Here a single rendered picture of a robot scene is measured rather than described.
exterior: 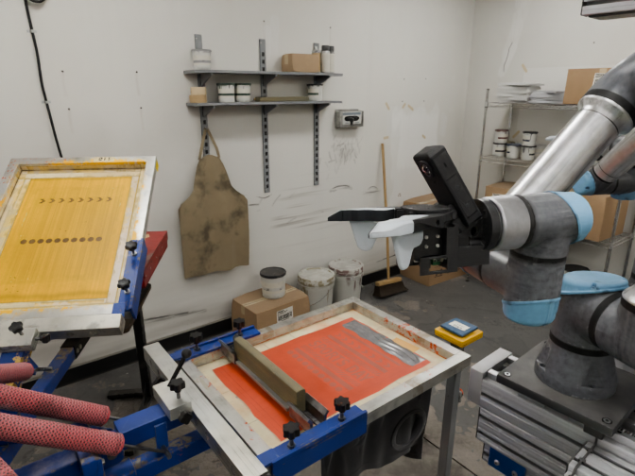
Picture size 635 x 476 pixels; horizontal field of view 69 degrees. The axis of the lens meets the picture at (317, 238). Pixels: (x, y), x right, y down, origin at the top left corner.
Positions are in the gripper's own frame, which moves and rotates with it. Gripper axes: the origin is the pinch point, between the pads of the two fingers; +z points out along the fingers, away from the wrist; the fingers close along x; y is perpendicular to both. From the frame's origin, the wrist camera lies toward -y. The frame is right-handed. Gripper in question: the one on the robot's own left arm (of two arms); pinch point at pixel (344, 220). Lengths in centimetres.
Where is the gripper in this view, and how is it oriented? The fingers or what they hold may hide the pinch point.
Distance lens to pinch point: 57.2
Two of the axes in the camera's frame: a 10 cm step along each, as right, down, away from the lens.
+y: 0.4, 9.8, 1.8
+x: -2.8, -1.6, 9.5
